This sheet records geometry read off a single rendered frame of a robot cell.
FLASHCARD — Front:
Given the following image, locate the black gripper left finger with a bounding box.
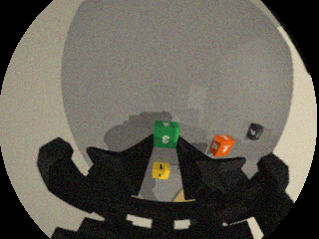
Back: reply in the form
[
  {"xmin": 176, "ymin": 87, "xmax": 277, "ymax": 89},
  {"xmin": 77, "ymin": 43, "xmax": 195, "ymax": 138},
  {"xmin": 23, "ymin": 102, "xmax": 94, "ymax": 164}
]
[{"xmin": 87, "ymin": 134, "xmax": 155, "ymax": 196}]

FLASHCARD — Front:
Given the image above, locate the green digit block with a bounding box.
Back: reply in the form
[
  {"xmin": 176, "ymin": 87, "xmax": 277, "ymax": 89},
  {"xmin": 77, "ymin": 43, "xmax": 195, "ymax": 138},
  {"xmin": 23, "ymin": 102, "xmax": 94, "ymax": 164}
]
[{"xmin": 155, "ymin": 120, "xmax": 179, "ymax": 148}]

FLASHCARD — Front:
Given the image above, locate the yellow block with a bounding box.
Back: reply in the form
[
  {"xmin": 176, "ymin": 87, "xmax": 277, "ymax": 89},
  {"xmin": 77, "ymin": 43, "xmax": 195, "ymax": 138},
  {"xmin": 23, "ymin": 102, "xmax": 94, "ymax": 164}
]
[{"xmin": 152, "ymin": 162, "xmax": 170, "ymax": 179}]

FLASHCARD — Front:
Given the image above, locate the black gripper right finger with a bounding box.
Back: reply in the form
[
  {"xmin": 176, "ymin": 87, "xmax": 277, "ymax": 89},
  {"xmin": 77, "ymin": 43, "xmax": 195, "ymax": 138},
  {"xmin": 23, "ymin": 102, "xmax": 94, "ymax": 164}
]
[{"xmin": 176, "ymin": 135, "xmax": 246, "ymax": 200}]

